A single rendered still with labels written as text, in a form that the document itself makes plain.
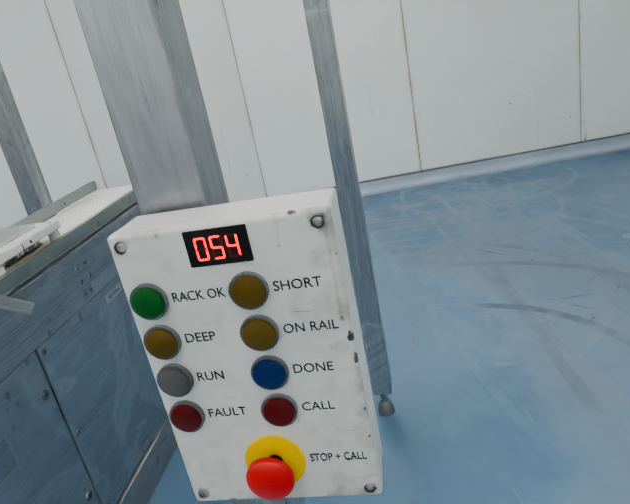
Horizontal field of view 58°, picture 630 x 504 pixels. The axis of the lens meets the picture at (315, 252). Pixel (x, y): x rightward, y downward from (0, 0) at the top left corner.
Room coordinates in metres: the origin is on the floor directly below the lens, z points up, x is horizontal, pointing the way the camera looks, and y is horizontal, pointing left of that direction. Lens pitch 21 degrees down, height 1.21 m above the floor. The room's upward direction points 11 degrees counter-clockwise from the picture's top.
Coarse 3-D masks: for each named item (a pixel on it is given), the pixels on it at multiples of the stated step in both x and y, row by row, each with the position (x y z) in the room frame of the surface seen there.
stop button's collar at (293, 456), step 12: (252, 444) 0.39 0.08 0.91; (264, 444) 0.38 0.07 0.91; (276, 444) 0.38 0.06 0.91; (288, 444) 0.38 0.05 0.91; (252, 456) 0.39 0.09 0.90; (264, 456) 0.38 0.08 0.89; (288, 456) 0.38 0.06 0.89; (300, 456) 0.38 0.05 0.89; (336, 456) 0.37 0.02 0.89; (300, 468) 0.38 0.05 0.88
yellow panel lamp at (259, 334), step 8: (256, 320) 0.38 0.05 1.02; (264, 320) 0.38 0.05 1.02; (248, 328) 0.38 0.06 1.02; (256, 328) 0.37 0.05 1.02; (264, 328) 0.37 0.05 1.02; (272, 328) 0.37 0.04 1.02; (248, 336) 0.38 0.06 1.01; (256, 336) 0.37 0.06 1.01; (264, 336) 0.37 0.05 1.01; (272, 336) 0.37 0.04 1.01; (248, 344) 0.38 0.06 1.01; (256, 344) 0.38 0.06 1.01; (264, 344) 0.37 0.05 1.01; (272, 344) 0.37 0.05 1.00
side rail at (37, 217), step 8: (88, 184) 1.97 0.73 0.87; (72, 192) 1.88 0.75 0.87; (80, 192) 1.91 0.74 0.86; (88, 192) 1.96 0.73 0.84; (56, 200) 1.80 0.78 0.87; (64, 200) 1.82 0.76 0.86; (72, 200) 1.86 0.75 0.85; (48, 208) 1.73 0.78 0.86; (56, 208) 1.77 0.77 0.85; (64, 208) 1.80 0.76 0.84; (32, 216) 1.65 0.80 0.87; (40, 216) 1.68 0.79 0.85; (48, 216) 1.72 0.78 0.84; (16, 224) 1.58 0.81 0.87; (24, 224) 1.61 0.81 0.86
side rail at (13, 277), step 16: (128, 192) 1.70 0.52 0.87; (112, 208) 1.57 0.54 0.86; (80, 224) 1.42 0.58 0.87; (96, 224) 1.47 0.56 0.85; (64, 240) 1.33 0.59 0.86; (32, 256) 1.22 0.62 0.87; (48, 256) 1.25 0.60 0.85; (16, 272) 1.14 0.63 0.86; (32, 272) 1.19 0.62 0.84; (0, 288) 1.09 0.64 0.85
